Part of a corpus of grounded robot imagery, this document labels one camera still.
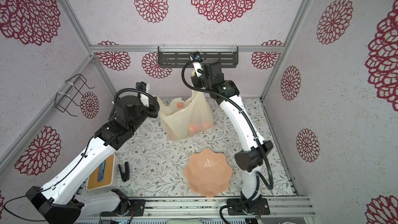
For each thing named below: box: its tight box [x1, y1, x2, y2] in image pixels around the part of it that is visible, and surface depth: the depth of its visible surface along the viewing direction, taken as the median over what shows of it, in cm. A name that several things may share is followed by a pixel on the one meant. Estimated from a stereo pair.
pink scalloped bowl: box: [184, 147, 233, 198], surface depth 86 cm
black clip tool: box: [118, 161, 130, 183], surface depth 86 cm
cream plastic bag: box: [156, 90, 214, 141], surface depth 82 cm
